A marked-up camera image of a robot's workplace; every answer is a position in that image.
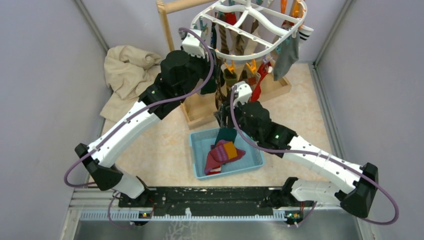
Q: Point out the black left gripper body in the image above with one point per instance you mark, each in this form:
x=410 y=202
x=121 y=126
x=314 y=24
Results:
x=202 y=68

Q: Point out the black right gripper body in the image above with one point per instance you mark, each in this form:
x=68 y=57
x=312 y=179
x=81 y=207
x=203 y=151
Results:
x=238 y=114

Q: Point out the dark teal sock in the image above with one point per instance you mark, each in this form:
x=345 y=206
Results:
x=226 y=134

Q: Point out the maroon purple yellow sock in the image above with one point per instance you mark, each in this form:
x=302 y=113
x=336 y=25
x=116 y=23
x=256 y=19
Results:
x=226 y=152

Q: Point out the maroon pink sock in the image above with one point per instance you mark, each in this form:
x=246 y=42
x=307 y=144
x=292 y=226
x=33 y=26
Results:
x=212 y=162

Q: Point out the red white striped sock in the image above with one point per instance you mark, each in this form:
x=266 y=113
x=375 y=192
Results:
x=214 y=171

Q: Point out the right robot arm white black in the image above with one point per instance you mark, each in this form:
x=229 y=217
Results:
x=351 y=186

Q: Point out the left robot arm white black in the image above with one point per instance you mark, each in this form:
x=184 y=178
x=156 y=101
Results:
x=179 y=75

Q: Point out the orange hanger clip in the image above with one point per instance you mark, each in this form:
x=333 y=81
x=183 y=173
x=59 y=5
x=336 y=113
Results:
x=230 y=66

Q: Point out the light blue plastic basket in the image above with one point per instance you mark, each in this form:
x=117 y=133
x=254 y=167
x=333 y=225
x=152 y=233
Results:
x=201 y=143

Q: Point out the red and cream sock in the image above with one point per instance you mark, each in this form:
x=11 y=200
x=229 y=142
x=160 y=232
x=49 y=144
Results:
x=264 y=69

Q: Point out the grey ankle sock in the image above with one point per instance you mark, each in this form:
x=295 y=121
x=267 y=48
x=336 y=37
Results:
x=288 y=55

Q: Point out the beige crumpled cloth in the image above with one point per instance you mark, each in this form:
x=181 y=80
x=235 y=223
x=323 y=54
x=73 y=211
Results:
x=128 y=71

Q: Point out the white black striped sock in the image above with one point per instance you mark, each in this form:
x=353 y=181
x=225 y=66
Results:
x=305 y=32

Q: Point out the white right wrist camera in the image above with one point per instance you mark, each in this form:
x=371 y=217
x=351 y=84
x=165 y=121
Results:
x=242 y=93

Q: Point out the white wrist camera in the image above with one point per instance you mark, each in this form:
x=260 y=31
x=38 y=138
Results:
x=193 y=47
x=242 y=93

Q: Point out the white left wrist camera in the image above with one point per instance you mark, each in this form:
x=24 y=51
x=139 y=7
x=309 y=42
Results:
x=193 y=47

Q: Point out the wooden hanger stand frame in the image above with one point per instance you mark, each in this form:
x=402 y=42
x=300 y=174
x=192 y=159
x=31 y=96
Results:
x=198 y=110

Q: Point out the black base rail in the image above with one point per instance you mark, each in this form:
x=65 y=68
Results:
x=191 y=204

